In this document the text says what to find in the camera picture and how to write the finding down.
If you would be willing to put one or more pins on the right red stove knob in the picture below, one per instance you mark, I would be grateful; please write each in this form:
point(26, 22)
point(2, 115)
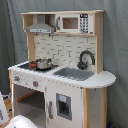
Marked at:
point(35, 83)

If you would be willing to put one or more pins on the grey toy sink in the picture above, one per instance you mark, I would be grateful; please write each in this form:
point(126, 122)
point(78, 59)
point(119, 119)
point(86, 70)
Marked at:
point(74, 74)

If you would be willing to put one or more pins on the toy microwave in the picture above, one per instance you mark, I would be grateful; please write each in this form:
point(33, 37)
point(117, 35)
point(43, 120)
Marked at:
point(74, 23)

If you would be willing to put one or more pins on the silver toy pot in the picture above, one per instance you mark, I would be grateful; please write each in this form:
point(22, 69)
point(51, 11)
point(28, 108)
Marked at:
point(43, 63)

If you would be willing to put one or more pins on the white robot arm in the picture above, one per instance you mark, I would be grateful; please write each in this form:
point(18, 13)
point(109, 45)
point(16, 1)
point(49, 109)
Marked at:
point(20, 122)

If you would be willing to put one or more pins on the left red stove knob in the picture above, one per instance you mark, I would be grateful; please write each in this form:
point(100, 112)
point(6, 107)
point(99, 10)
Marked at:
point(17, 78)

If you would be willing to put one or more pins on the wooden toy kitchen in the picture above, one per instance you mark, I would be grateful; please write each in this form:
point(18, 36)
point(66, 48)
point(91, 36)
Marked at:
point(63, 83)

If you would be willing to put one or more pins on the grey range hood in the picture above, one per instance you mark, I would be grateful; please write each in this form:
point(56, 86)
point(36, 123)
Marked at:
point(40, 26)

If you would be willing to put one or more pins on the white cabinet door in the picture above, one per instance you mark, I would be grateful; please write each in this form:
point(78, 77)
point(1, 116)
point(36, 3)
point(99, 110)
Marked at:
point(64, 106)

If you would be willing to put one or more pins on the black toy faucet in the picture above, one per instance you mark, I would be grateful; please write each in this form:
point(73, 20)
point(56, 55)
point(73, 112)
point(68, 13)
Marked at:
point(83, 63)

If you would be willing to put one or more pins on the black toy stovetop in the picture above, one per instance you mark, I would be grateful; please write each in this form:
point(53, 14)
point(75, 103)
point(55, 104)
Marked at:
point(32, 66)

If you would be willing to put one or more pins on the red stove knob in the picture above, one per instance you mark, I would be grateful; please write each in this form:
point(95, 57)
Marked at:
point(17, 78)
point(35, 83)

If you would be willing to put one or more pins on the white oven door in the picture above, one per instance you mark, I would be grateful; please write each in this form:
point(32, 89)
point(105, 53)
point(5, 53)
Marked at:
point(4, 118)

